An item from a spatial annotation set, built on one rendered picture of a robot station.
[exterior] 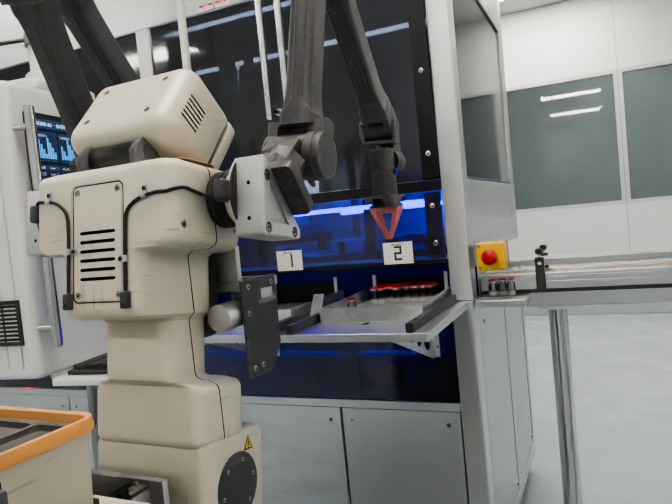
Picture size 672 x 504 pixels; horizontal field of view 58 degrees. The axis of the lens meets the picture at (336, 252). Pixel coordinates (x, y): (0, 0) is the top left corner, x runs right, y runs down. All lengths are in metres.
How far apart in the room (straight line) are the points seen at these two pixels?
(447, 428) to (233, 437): 0.86
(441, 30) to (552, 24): 4.75
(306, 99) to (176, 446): 0.57
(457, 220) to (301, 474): 0.91
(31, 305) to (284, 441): 0.83
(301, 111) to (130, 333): 0.44
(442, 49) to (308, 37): 0.69
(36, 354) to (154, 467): 0.76
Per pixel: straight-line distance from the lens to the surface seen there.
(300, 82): 1.01
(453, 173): 1.63
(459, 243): 1.63
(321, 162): 0.96
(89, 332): 1.85
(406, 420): 1.77
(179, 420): 0.96
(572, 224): 6.20
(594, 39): 6.35
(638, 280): 1.71
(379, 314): 1.43
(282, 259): 1.82
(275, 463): 2.01
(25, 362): 1.73
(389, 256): 1.68
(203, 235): 0.89
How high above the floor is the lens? 1.13
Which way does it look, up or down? 3 degrees down
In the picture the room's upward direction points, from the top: 6 degrees counter-clockwise
